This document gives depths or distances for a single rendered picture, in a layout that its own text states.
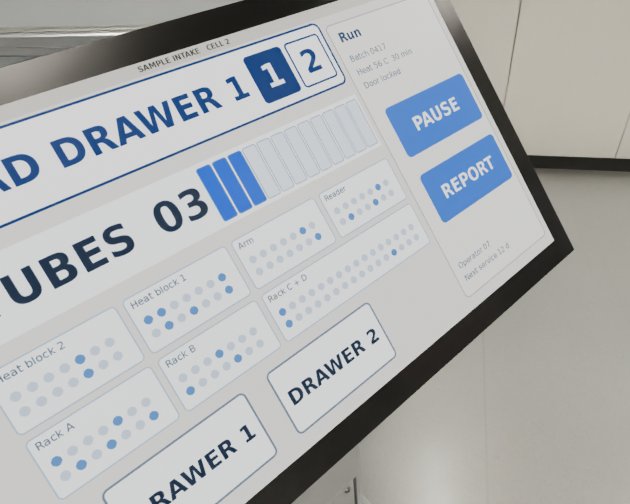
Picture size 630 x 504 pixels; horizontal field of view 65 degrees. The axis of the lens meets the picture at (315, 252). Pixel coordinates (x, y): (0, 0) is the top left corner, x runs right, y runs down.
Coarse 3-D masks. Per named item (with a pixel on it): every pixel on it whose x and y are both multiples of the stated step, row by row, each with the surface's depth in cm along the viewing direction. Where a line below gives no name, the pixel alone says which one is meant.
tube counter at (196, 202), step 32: (352, 96) 38; (288, 128) 35; (320, 128) 36; (352, 128) 37; (224, 160) 32; (256, 160) 33; (288, 160) 34; (320, 160) 36; (160, 192) 30; (192, 192) 31; (224, 192) 32; (256, 192) 33; (288, 192) 34; (160, 224) 30; (192, 224) 31; (224, 224) 32
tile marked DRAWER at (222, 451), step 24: (216, 408) 30; (240, 408) 30; (192, 432) 29; (216, 432) 29; (240, 432) 30; (264, 432) 31; (168, 456) 28; (192, 456) 29; (216, 456) 29; (240, 456) 30; (264, 456) 31; (120, 480) 27; (144, 480) 27; (168, 480) 28; (192, 480) 28; (216, 480) 29; (240, 480) 30
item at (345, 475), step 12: (348, 456) 61; (336, 468) 61; (348, 468) 63; (324, 480) 60; (336, 480) 62; (348, 480) 65; (360, 480) 70; (312, 492) 59; (324, 492) 62; (336, 492) 64; (348, 492) 66; (360, 492) 70
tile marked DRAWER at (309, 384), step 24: (360, 312) 35; (336, 336) 34; (360, 336) 35; (384, 336) 36; (288, 360) 32; (312, 360) 33; (336, 360) 34; (360, 360) 35; (384, 360) 35; (288, 384) 32; (312, 384) 33; (336, 384) 33; (360, 384) 34; (288, 408) 32; (312, 408) 32
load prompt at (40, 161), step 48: (240, 48) 34; (288, 48) 36; (96, 96) 29; (144, 96) 31; (192, 96) 32; (240, 96) 34; (288, 96) 35; (0, 144) 27; (48, 144) 28; (96, 144) 29; (144, 144) 30; (192, 144) 32; (0, 192) 26; (48, 192) 27
